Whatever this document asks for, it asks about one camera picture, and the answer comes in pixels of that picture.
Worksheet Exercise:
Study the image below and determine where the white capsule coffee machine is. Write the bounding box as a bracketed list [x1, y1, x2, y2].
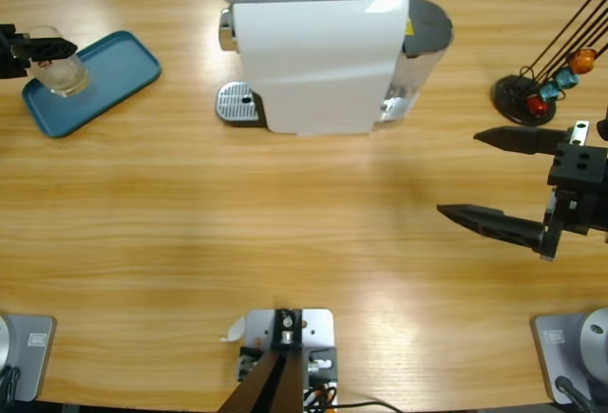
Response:
[216, 0, 410, 138]

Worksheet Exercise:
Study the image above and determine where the red coffee capsule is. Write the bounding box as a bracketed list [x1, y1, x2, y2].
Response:
[525, 95, 550, 117]

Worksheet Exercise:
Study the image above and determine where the orange coffee capsule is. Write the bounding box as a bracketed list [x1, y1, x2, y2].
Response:
[567, 47, 598, 75]

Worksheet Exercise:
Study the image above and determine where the black capsule stand with rods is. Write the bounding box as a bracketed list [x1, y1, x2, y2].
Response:
[491, 0, 608, 127]

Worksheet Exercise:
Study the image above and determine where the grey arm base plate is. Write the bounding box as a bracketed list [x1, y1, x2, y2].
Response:
[0, 313, 57, 403]
[530, 312, 608, 404]

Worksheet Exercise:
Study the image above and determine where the clear glass cup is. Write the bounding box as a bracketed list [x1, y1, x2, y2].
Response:
[21, 25, 91, 99]

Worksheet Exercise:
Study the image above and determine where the dark camera mount post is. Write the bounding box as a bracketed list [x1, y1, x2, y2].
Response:
[218, 308, 305, 413]

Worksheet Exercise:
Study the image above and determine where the black arm base cable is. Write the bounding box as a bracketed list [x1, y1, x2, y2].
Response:
[554, 374, 595, 413]
[0, 365, 23, 404]

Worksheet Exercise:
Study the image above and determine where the black mount cable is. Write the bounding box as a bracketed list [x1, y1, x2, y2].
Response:
[332, 400, 398, 413]

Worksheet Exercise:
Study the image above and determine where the white paper tag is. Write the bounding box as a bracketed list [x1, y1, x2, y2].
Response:
[218, 315, 247, 344]

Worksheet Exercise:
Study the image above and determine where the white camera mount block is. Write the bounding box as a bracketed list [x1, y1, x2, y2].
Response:
[236, 307, 341, 407]

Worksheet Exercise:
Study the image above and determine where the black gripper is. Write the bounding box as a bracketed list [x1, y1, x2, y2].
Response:
[436, 120, 608, 262]
[0, 23, 79, 81]

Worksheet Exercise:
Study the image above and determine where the teal rectangular tray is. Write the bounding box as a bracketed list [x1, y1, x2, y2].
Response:
[21, 29, 162, 140]

